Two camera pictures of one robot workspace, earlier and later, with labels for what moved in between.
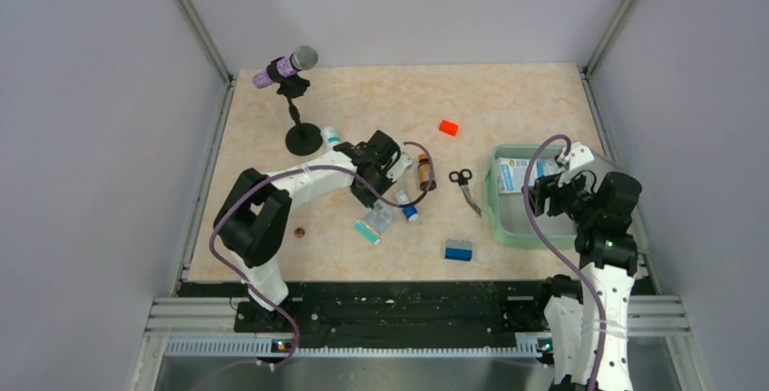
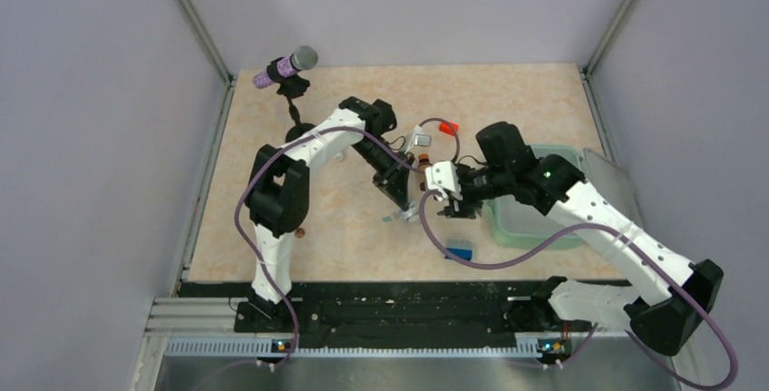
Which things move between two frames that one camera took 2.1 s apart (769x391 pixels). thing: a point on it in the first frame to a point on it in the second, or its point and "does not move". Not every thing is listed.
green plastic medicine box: [510, 219] does not move
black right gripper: [549, 186] to [466, 207]
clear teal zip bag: [375, 223] to [410, 215]
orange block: [448, 127] does not move
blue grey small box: [459, 249] does not move
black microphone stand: [303, 139] does not move
